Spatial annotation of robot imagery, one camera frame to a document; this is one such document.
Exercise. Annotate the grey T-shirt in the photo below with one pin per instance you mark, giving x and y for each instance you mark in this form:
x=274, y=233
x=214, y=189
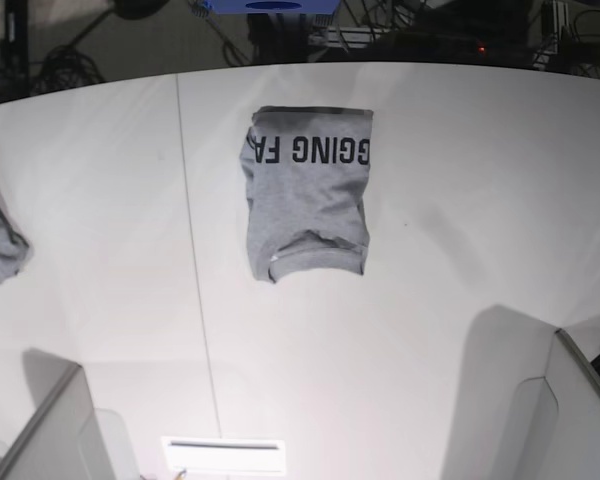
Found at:
x=306, y=170

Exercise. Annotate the black power strip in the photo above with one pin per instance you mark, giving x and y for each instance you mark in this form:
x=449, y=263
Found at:
x=359, y=40

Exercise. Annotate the blue box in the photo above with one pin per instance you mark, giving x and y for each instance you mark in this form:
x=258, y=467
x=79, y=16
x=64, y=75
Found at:
x=326, y=7

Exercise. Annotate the grey partition panel left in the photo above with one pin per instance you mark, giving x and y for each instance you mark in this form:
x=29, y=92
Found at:
x=62, y=438

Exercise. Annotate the grey partition panel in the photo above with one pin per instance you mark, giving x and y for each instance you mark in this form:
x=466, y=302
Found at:
x=62, y=438
x=553, y=429

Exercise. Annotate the grey partition panel right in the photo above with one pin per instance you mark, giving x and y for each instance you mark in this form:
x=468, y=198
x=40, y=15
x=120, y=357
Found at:
x=553, y=429

